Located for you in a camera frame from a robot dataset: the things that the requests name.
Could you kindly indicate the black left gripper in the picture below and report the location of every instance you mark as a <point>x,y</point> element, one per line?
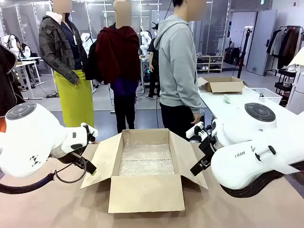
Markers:
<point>64,156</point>

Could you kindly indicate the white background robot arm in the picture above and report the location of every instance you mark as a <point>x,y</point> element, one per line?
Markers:
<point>146,42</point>

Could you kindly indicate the black utility cart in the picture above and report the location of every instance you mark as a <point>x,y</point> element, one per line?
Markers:
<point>285,82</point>

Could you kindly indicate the clear bubble wrap sheet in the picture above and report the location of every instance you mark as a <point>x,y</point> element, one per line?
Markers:
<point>146,159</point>

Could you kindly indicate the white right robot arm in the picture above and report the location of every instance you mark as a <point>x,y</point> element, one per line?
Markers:
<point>237,166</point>

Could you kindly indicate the small open cardboard box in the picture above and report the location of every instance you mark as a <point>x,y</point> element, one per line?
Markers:
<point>225,86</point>

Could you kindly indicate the yellow-green skirt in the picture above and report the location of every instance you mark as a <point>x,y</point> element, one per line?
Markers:
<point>76,102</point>

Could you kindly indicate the white plastic basket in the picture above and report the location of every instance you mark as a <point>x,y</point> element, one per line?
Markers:
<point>266,93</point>

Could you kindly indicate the person in grey hoodie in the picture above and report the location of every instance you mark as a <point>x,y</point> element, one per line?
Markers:
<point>177,59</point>

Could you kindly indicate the person in black clothes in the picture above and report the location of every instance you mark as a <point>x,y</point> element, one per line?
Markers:
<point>154,64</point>

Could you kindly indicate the dark brown coat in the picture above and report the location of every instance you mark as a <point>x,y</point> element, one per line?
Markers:
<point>9,80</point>

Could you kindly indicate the black clothes rack with coats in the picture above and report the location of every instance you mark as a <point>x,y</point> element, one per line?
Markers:
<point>285,45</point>

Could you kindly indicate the person's right hand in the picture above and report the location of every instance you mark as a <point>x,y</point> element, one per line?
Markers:
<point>196,119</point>

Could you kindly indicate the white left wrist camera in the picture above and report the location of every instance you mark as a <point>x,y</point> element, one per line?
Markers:
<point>91,133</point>

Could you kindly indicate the person's right forearm grey sleeve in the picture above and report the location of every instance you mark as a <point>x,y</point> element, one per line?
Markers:
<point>192,102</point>

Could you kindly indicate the white side table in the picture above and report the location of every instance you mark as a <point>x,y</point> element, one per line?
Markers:
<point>221,104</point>

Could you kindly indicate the camouflage jacket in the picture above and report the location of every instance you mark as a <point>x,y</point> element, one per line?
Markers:
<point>54,50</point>

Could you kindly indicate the maroon shawl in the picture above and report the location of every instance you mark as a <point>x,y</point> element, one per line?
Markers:
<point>117,52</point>

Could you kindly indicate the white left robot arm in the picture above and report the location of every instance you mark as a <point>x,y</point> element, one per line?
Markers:
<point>28,142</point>

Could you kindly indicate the orange trousers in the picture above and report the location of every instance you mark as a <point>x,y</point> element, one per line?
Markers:
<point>2,124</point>

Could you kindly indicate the mannequin in maroon shawl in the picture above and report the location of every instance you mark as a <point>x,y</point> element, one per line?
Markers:
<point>118,59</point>

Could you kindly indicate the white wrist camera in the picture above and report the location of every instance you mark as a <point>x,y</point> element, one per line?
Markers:
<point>193,131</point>
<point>91,133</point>

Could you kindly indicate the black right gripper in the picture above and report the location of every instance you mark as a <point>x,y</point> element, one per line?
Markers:
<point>209,146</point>

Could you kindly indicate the wooden shoe shelf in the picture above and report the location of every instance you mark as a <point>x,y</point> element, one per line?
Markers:
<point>210,63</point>

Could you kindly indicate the large open cardboard box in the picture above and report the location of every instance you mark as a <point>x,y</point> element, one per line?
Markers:
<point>145,194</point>

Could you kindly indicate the white background desk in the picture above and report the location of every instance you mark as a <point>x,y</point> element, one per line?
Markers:
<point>28,69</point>

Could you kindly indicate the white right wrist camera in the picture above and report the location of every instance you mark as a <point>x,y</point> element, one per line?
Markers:
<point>193,131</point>

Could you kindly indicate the black tripod stand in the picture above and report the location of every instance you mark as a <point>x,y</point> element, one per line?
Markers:
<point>244,52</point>

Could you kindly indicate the seated person in varsity jacket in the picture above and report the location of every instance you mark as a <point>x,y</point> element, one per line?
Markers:
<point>25,51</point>

